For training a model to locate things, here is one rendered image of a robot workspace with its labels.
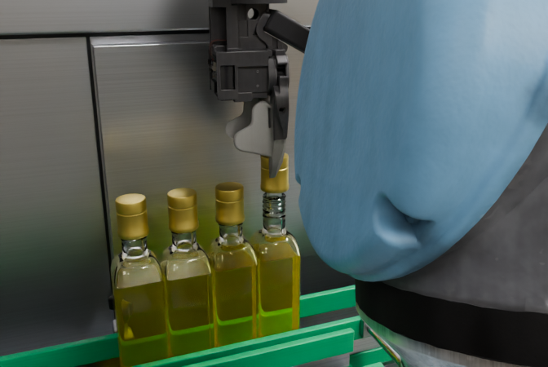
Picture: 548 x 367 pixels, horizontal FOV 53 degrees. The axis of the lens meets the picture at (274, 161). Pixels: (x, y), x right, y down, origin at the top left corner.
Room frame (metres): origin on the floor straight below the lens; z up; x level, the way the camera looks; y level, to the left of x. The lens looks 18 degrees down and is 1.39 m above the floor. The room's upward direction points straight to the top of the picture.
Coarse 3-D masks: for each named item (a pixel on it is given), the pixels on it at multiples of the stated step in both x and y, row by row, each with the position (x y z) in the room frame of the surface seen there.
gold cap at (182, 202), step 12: (168, 192) 0.60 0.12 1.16; (180, 192) 0.60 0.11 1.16; (192, 192) 0.60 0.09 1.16; (168, 204) 0.59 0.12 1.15; (180, 204) 0.59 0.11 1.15; (192, 204) 0.59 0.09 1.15; (180, 216) 0.59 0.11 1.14; (192, 216) 0.59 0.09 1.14; (180, 228) 0.59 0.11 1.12; (192, 228) 0.59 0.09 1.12
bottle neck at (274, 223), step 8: (264, 200) 0.64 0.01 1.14; (272, 200) 0.63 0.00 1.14; (280, 200) 0.64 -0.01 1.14; (264, 208) 0.64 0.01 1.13; (272, 208) 0.63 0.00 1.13; (280, 208) 0.64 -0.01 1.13; (264, 216) 0.64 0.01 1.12; (272, 216) 0.63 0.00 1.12; (280, 216) 0.64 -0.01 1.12; (264, 224) 0.64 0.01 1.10; (272, 224) 0.63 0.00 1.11; (280, 224) 0.64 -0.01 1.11; (272, 232) 0.63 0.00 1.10; (280, 232) 0.64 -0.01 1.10
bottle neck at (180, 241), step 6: (174, 234) 0.59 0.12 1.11; (180, 234) 0.59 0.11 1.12; (186, 234) 0.59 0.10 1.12; (192, 234) 0.59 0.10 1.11; (174, 240) 0.59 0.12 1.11; (180, 240) 0.59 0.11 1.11; (186, 240) 0.59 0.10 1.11; (192, 240) 0.59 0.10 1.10; (174, 246) 0.59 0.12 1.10; (180, 246) 0.59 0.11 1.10; (186, 246) 0.59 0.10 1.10; (192, 246) 0.59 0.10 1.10
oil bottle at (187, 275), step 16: (176, 256) 0.58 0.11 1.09; (192, 256) 0.58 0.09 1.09; (176, 272) 0.57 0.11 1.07; (192, 272) 0.58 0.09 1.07; (208, 272) 0.58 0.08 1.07; (176, 288) 0.57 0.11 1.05; (192, 288) 0.58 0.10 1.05; (208, 288) 0.58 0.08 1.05; (176, 304) 0.57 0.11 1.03; (192, 304) 0.58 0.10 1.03; (208, 304) 0.58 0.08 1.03; (176, 320) 0.57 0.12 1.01; (192, 320) 0.58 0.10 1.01; (208, 320) 0.58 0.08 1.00; (176, 336) 0.57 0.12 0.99; (192, 336) 0.58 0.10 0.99; (208, 336) 0.58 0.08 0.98; (176, 352) 0.57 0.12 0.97
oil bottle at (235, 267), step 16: (208, 256) 0.62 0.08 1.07; (224, 256) 0.60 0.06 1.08; (240, 256) 0.60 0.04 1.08; (256, 256) 0.61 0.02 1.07; (224, 272) 0.59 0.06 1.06; (240, 272) 0.60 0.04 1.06; (256, 272) 0.61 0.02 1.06; (224, 288) 0.59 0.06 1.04; (240, 288) 0.60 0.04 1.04; (256, 288) 0.61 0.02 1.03; (224, 304) 0.59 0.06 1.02; (240, 304) 0.60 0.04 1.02; (256, 304) 0.61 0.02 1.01; (224, 320) 0.59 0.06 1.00; (240, 320) 0.60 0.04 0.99; (256, 320) 0.61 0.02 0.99; (224, 336) 0.59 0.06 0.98; (240, 336) 0.60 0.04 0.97; (256, 336) 0.61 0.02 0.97
